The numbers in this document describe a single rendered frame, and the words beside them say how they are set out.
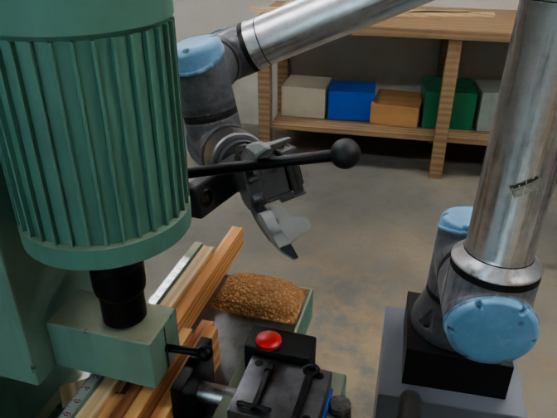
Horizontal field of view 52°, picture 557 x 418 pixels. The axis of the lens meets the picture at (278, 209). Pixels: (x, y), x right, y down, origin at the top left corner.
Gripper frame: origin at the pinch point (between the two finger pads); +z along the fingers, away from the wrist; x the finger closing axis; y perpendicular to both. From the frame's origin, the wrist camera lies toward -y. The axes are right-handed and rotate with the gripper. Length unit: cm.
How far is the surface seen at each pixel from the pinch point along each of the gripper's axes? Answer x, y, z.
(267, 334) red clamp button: 11.7, -7.0, 6.0
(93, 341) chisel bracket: 7.6, -25.4, -1.0
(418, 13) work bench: 26, 174, -219
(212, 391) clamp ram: 16.7, -15.0, 5.0
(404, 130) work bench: 86, 151, -214
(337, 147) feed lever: -6.7, 7.0, 4.8
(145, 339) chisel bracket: 7.8, -19.9, 2.6
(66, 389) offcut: 22.4, -33.2, -16.2
